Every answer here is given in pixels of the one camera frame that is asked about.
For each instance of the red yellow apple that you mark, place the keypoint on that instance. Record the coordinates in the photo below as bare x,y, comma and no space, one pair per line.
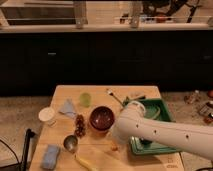
114,147

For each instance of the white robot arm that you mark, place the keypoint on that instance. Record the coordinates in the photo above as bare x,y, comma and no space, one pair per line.
195,139

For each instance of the green plastic cup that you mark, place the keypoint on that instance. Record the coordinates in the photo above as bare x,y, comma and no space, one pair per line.
85,99

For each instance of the white paper cup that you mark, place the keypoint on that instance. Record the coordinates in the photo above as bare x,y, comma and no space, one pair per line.
47,116

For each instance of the small metal cup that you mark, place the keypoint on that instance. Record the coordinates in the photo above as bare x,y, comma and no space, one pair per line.
71,143

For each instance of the dark red bowl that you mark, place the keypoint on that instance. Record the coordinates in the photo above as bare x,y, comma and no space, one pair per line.
102,118

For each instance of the light blue cloth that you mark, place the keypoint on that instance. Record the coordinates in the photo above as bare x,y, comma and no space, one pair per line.
68,109

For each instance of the bunch of dark grapes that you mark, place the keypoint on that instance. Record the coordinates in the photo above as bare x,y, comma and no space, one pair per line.
80,128

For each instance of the green plastic tray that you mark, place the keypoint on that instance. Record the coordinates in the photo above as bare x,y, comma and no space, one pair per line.
157,110

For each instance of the yellow banana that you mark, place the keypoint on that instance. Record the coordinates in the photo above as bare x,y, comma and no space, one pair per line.
85,164

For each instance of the black stand left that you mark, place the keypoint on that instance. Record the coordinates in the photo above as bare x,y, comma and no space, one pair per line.
28,136

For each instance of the blue sponge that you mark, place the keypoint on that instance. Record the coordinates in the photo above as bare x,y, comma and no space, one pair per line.
50,156

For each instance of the black handled knife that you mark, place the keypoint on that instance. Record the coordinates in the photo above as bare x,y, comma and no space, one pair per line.
135,98

